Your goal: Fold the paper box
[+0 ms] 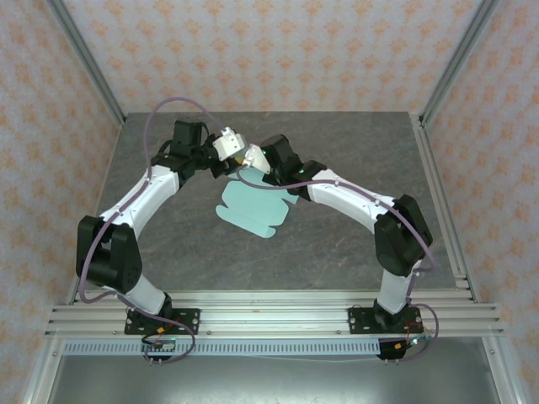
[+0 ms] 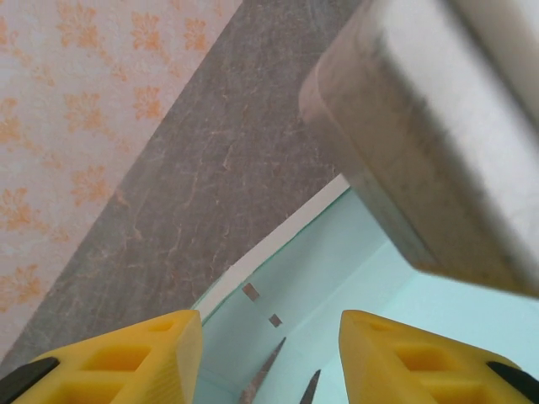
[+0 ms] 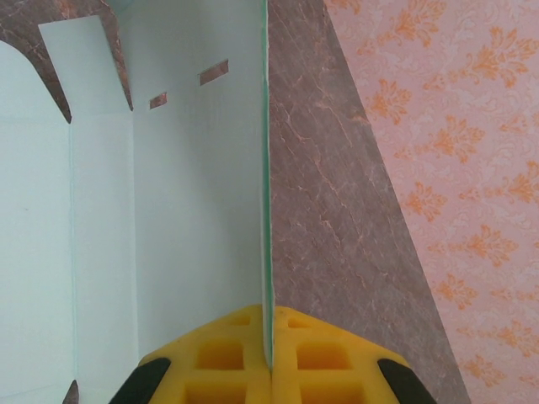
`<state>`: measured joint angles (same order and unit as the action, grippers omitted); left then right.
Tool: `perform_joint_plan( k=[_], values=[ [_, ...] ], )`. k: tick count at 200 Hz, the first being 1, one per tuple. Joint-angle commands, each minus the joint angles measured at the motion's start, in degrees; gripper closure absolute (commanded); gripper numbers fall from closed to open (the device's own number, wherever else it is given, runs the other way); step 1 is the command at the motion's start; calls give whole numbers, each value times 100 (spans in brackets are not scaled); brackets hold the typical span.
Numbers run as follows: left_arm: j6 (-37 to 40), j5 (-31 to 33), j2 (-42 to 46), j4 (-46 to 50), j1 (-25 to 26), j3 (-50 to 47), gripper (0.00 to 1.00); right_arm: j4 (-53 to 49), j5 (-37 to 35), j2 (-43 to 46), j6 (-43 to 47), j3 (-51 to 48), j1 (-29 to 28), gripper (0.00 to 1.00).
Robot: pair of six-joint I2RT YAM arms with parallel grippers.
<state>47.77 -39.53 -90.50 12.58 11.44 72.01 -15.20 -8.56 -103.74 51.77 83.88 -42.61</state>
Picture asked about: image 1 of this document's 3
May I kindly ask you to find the teal paper box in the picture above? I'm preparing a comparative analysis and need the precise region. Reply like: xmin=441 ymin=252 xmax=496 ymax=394
xmin=215 ymin=166 xmax=301 ymax=240

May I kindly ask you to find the long aluminium extrusion beam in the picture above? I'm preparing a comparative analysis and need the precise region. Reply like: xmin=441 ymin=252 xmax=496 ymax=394
xmin=45 ymin=304 xmax=506 ymax=338

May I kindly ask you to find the small circuit board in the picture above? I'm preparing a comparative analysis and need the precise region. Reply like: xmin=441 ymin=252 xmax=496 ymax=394
xmin=141 ymin=336 xmax=178 ymax=353
xmin=404 ymin=334 xmax=435 ymax=349

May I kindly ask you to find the grey metal sheet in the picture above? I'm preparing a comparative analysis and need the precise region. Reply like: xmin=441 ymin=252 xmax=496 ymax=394
xmin=44 ymin=353 xmax=509 ymax=404

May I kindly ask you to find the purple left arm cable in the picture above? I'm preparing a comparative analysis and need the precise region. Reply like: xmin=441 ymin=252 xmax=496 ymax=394
xmin=77 ymin=97 xmax=231 ymax=366

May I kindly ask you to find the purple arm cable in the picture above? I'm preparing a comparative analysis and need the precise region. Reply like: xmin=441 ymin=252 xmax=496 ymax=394
xmin=235 ymin=166 xmax=441 ymax=364
xmin=77 ymin=97 xmax=231 ymax=366

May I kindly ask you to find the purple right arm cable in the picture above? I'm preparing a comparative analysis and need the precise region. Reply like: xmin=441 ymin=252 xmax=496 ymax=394
xmin=235 ymin=166 xmax=441 ymax=364

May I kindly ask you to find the aluminium corner post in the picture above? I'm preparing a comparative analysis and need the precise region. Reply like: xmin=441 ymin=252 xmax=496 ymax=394
xmin=418 ymin=0 xmax=502 ymax=127
xmin=45 ymin=0 xmax=127 ymax=126

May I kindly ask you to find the aluminium side rail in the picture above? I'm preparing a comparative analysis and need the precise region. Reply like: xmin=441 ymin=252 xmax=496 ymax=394
xmin=410 ymin=112 xmax=481 ymax=305

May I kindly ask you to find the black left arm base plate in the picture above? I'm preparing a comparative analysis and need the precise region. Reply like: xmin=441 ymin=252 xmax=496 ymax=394
xmin=123 ymin=307 xmax=201 ymax=337

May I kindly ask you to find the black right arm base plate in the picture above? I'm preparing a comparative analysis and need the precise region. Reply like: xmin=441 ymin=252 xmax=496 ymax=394
xmin=348 ymin=306 xmax=422 ymax=337

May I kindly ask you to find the grey slotted cable duct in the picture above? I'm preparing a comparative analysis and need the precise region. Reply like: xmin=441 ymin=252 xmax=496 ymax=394
xmin=61 ymin=339 xmax=383 ymax=357

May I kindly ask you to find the black mounting bracket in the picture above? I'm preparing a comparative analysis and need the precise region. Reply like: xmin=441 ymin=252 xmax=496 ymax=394
xmin=376 ymin=338 xmax=409 ymax=364
xmin=142 ymin=349 xmax=180 ymax=366

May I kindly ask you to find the aluminium frame leg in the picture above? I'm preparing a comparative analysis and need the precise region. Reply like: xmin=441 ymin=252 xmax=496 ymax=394
xmin=482 ymin=336 xmax=530 ymax=404
xmin=21 ymin=336 xmax=64 ymax=404

